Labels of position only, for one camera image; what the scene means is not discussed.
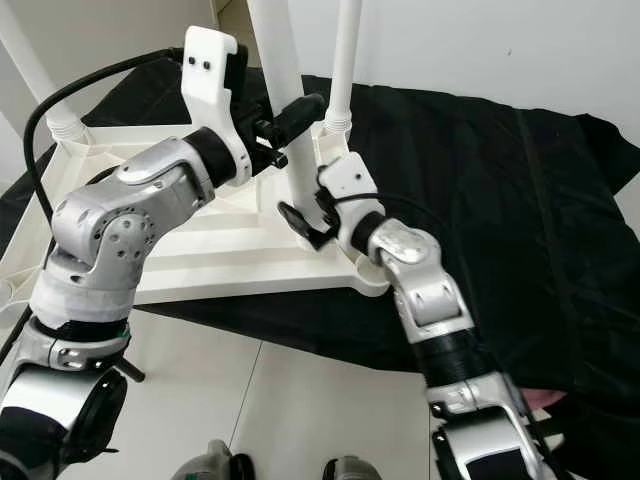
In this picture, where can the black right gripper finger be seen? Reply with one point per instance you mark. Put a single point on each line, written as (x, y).
(298, 222)

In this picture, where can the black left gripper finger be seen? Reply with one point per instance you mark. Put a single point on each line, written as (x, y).
(302, 112)

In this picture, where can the white plastic table leg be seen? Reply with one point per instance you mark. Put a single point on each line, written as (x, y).
(275, 50)
(345, 50)
(40, 80)

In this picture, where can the white plastic table top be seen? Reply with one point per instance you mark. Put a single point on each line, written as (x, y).
(240, 270)

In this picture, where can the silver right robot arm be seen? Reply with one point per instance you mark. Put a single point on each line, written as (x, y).
(425, 290)

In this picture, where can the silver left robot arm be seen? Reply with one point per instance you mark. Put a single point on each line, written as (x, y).
(120, 230)

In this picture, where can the black table cloth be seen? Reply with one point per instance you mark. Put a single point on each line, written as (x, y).
(510, 200)

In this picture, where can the black metal table leg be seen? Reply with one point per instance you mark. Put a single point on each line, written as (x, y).
(130, 370)

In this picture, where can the grey right robot leg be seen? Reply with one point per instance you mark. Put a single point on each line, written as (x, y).
(355, 470)

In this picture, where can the pink cloth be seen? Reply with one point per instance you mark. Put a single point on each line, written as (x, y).
(545, 400)

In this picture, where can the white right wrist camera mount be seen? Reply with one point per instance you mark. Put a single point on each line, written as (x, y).
(350, 175)

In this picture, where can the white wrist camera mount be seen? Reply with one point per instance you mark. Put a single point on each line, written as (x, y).
(210, 90)
(350, 175)

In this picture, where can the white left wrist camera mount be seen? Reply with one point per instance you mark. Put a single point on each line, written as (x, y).
(210, 90)

